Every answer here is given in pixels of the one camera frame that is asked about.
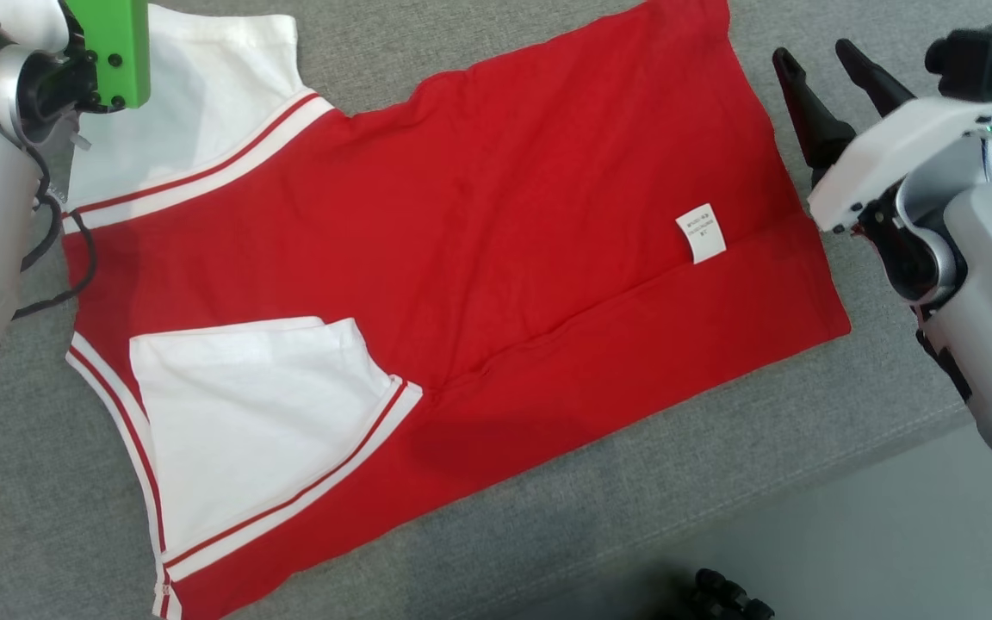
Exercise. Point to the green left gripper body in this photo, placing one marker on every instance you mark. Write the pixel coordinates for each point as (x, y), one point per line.
(117, 52)

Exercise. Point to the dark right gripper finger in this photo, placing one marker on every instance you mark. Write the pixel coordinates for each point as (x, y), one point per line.
(879, 86)
(815, 120)

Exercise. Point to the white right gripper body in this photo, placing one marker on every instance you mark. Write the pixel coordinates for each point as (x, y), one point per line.
(892, 146)

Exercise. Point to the red jersey with black print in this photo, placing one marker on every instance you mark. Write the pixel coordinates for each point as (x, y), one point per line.
(505, 215)

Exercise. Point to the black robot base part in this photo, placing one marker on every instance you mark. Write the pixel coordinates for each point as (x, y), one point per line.
(724, 596)

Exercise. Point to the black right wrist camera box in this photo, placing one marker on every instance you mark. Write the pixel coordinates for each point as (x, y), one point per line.
(978, 56)

